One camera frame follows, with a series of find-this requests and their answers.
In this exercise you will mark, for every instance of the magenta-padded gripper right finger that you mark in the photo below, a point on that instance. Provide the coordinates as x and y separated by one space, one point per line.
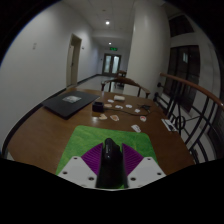
145 170

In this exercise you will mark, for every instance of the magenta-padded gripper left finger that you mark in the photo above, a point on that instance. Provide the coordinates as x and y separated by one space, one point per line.
78 170

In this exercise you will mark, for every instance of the green mouse pad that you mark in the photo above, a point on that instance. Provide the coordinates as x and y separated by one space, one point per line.
86 138

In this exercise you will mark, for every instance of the small white card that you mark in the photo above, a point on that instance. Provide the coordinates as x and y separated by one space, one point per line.
119 107
110 101
136 128
128 106
137 110
143 118

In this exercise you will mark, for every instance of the small beige card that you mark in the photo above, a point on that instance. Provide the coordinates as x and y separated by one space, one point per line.
114 117
103 116

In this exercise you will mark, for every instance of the small black box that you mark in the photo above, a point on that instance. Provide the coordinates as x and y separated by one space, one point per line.
97 107

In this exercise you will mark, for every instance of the black closed laptop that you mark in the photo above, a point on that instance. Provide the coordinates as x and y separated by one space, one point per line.
68 103

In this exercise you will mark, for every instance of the black railing with wooden handrail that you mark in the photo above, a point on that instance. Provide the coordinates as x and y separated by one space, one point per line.
193 113

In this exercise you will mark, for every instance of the small white box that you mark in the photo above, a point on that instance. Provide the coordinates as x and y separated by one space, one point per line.
119 98

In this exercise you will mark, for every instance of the wooden armchair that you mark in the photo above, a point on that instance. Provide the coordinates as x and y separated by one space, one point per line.
125 81

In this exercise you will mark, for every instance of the wooden chair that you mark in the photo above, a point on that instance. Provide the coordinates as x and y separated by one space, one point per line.
121 73

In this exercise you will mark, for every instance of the dark window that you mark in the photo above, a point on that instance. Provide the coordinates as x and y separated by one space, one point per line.
181 76

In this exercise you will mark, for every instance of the side door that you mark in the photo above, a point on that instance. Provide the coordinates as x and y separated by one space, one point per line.
74 61

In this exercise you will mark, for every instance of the glass double door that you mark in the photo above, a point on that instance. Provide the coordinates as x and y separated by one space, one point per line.
111 64

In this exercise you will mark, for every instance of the green exit sign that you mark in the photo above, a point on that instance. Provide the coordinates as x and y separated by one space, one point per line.
113 48

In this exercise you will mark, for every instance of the round ceiling light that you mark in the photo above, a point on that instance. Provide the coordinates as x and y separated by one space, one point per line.
109 43
107 22

